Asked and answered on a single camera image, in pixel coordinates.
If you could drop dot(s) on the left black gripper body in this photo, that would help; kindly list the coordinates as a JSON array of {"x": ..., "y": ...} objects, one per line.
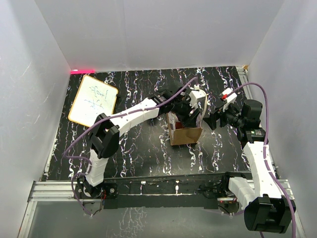
[{"x": 183, "y": 110}]

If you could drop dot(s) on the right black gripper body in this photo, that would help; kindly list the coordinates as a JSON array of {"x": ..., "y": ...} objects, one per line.
[{"x": 230, "y": 116}]

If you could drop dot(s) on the brown canvas tote bag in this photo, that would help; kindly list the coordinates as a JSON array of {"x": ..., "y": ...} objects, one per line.
[{"x": 186, "y": 135}]

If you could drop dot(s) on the red cola can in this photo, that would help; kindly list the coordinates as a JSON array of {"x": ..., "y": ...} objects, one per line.
[{"x": 177, "y": 123}]

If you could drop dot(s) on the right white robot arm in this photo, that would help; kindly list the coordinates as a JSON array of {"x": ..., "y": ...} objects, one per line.
[{"x": 266, "y": 207}]

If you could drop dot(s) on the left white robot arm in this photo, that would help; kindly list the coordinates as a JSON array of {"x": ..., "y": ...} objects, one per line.
[{"x": 105, "y": 136}]

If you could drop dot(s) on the yellow framed whiteboard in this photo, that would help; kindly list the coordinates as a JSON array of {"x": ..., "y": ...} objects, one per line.
[{"x": 92, "y": 99}]

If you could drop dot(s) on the pink tape strip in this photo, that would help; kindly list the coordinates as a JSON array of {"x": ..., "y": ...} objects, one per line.
[{"x": 84, "y": 71}]

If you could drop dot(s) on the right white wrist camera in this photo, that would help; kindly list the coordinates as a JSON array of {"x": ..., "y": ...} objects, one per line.
[{"x": 228, "y": 97}]

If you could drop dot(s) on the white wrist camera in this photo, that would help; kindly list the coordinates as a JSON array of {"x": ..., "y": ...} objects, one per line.
[
  {"x": 228, "y": 97},
  {"x": 197, "y": 97}
]

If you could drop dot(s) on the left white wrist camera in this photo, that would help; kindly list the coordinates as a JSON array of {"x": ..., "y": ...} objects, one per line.
[{"x": 197, "y": 97}]

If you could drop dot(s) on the black base frame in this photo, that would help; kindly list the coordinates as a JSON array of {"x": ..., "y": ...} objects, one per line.
[{"x": 195, "y": 190}]

